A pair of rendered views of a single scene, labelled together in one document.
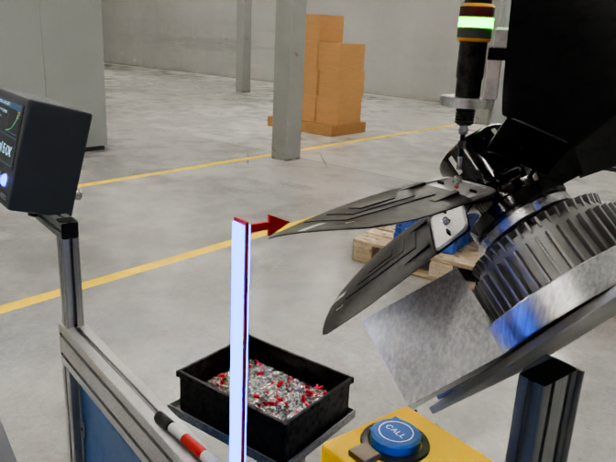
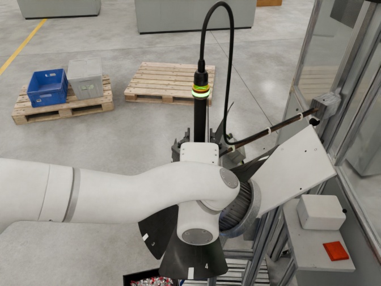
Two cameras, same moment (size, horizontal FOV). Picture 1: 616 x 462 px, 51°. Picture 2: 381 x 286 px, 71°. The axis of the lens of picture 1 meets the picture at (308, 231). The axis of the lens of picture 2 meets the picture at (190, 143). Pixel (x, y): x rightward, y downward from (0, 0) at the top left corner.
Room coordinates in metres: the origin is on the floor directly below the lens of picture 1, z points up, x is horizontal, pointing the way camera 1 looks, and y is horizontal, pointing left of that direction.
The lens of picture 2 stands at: (0.49, 0.26, 1.98)
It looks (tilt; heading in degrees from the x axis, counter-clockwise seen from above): 41 degrees down; 312
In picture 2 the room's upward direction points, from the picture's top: straight up
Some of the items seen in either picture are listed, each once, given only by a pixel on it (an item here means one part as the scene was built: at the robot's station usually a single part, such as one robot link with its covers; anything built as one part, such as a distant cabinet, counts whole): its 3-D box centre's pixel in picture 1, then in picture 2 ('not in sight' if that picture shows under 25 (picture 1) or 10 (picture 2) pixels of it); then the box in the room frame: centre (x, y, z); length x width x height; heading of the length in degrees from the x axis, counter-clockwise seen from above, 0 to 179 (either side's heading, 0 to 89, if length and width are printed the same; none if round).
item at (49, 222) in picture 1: (48, 214); not in sight; (1.13, 0.48, 1.04); 0.24 x 0.03 x 0.03; 39
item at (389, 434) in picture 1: (395, 438); not in sight; (0.44, -0.08, 1.08); 0.04 x 0.04 x 0.02
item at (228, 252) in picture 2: not in sight; (236, 253); (0.78, -0.44, 0.56); 0.19 x 0.04 x 0.04; 39
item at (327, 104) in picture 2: not in sight; (325, 105); (0.69, -0.80, 1.39); 0.10 x 0.07 x 0.09; 74
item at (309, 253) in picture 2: not in sight; (312, 231); (0.51, -0.64, 0.85); 0.36 x 0.24 x 0.03; 129
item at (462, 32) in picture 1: (474, 33); not in sight; (0.86, -0.20, 1.39); 0.04 x 0.04 x 0.01
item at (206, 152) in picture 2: not in sight; (199, 162); (0.80, -0.12, 1.50); 0.11 x 0.10 x 0.07; 129
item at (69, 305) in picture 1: (70, 273); not in sight; (1.05, 0.41, 0.96); 0.03 x 0.03 x 0.20; 39
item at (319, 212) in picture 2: not in sight; (318, 209); (0.53, -0.71, 0.92); 0.17 x 0.16 x 0.11; 39
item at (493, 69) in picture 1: (478, 68); not in sight; (0.86, -0.21, 1.35); 0.09 x 0.07 x 0.10; 74
